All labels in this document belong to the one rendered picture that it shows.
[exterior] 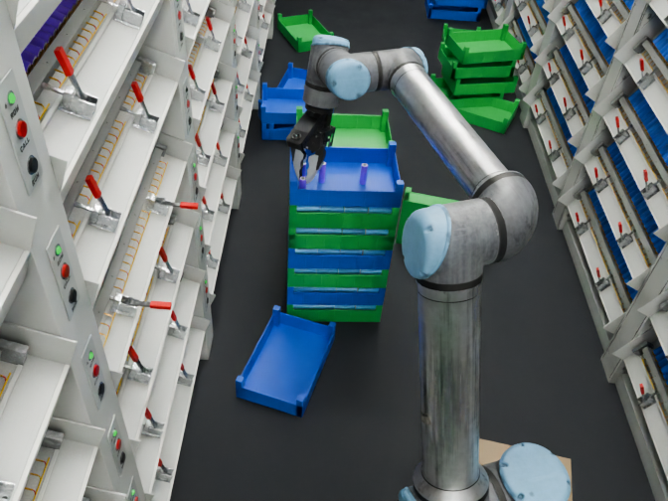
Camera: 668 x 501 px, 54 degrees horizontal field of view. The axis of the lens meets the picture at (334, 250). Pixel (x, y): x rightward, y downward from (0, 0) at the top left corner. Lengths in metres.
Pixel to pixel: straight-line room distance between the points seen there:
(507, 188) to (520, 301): 1.17
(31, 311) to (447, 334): 0.66
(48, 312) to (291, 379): 1.23
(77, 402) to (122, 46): 0.53
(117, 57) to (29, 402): 0.51
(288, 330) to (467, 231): 1.10
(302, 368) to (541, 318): 0.82
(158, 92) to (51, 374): 0.66
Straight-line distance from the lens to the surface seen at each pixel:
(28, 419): 0.85
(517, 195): 1.17
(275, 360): 2.01
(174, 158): 1.51
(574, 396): 2.13
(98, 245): 1.03
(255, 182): 2.63
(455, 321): 1.14
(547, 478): 1.47
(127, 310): 1.18
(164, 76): 1.41
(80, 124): 0.92
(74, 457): 1.04
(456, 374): 1.20
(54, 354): 0.88
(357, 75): 1.51
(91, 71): 1.02
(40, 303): 0.82
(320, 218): 1.80
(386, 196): 1.77
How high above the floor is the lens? 1.62
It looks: 44 degrees down
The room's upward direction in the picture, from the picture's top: 5 degrees clockwise
